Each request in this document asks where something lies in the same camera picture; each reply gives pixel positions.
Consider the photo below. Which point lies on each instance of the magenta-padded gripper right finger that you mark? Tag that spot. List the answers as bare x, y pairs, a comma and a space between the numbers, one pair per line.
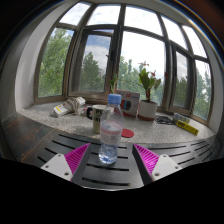
146, 158

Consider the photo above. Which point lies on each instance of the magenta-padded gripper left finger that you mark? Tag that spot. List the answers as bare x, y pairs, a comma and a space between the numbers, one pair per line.
77, 159

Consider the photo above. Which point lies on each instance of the clear blue-capped water bottle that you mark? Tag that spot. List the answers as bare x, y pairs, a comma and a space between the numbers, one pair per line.
111, 130

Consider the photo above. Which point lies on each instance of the flat round red coaster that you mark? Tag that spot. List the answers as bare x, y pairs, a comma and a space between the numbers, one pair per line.
128, 133

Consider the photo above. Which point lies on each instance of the black grid trivet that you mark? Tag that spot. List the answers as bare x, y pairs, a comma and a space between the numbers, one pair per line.
164, 120

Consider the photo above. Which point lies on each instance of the cream mug with black print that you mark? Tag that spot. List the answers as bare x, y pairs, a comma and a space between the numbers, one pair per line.
96, 116

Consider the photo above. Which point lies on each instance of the red-flowered plant in white pot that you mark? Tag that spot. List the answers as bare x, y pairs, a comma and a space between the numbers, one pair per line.
147, 110

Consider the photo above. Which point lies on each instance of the yellow and black box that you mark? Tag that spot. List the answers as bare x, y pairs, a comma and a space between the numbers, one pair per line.
187, 127

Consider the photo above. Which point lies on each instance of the pale blue and yellow box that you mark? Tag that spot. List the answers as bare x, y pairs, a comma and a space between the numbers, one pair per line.
181, 117

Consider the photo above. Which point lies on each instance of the white and red carton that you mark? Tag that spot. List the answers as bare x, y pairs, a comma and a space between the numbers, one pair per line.
131, 100

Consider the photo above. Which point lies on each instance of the brown-framed bay window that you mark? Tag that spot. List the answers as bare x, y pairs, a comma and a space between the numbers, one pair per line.
117, 50

